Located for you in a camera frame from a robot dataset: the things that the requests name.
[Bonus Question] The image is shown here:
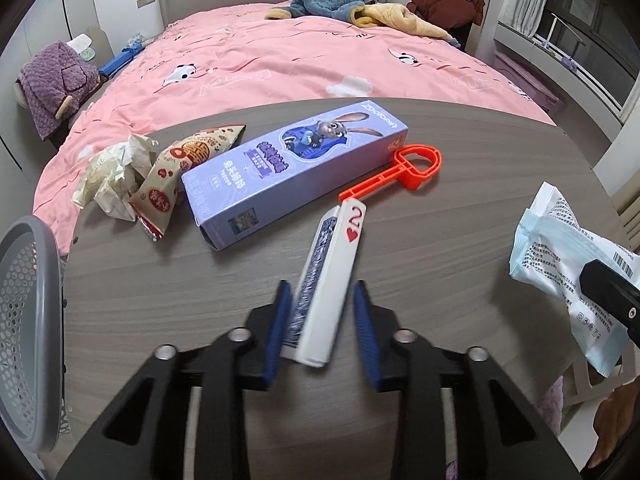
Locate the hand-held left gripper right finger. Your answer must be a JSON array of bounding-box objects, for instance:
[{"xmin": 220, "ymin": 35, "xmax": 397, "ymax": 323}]
[{"xmin": 352, "ymin": 281, "xmax": 583, "ymax": 480}]

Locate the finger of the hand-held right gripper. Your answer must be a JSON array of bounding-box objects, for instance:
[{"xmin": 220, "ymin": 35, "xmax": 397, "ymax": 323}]
[{"xmin": 579, "ymin": 259, "xmax": 640, "ymax": 347}]

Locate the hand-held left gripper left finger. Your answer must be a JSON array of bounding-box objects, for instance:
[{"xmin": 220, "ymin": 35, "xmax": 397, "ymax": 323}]
[{"xmin": 57, "ymin": 280, "xmax": 296, "ymax": 480}]

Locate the white playing card box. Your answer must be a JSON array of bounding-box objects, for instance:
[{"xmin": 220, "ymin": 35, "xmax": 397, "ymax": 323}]
[{"xmin": 280, "ymin": 199, "xmax": 368, "ymax": 367}]

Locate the white and blue wipe packet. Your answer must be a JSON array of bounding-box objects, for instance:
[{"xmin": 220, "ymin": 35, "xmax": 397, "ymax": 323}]
[{"xmin": 509, "ymin": 182, "xmax": 640, "ymax": 378}]

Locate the grey perforated plastic basket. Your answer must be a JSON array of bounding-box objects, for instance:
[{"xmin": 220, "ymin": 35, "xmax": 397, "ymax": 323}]
[{"xmin": 0, "ymin": 215, "xmax": 68, "ymax": 453}]

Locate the orange plastic loop tool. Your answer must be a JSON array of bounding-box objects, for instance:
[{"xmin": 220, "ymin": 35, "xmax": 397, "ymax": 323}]
[{"xmin": 338, "ymin": 144, "xmax": 444, "ymax": 204}]

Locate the purple cartoon rabbit box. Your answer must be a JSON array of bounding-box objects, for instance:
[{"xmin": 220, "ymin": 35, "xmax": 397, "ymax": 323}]
[{"xmin": 180, "ymin": 99, "xmax": 410, "ymax": 252}]

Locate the red patterned snack bag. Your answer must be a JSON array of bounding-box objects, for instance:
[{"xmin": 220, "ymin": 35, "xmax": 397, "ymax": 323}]
[{"xmin": 129, "ymin": 124, "xmax": 247, "ymax": 242}]

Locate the crumpled cream paper wrapper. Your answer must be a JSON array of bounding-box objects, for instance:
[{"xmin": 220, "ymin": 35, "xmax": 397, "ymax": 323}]
[{"xmin": 71, "ymin": 134, "xmax": 160, "ymax": 222}]

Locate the window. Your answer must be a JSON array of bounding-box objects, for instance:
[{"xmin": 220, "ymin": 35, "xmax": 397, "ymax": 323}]
[{"xmin": 542, "ymin": 0, "xmax": 640, "ymax": 111}]

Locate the bed with pink duvet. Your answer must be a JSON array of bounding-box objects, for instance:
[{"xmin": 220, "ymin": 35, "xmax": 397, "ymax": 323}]
[{"xmin": 32, "ymin": 2, "xmax": 558, "ymax": 256}]

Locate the yellow fleece blanket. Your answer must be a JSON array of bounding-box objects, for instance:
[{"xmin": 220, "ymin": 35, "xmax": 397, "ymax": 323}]
[{"xmin": 350, "ymin": 2, "xmax": 461, "ymax": 48}]

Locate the dark red garment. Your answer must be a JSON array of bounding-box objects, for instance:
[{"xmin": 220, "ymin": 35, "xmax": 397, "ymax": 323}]
[{"xmin": 406, "ymin": 0, "xmax": 486, "ymax": 27}]

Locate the purple fluffy robe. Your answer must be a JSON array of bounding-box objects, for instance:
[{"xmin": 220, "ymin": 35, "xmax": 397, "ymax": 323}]
[{"xmin": 17, "ymin": 42, "xmax": 101, "ymax": 141}]

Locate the grey upholstered chair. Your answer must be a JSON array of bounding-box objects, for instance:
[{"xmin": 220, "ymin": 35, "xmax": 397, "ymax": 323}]
[{"xmin": 10, "ymin": 25, "xmax": 115, "ymax": 126}]

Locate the white soft pack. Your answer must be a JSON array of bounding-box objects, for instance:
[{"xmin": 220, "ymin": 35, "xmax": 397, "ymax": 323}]
[{"xmin": 65, "ymin": 34, "xmax": 96, "ymax": 61}]

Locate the white wardrobe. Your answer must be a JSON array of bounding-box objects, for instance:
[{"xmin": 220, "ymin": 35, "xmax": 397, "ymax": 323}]
[{"xmin": 0, "ymin": 0, "xmax": 93, "ymax": 161}]

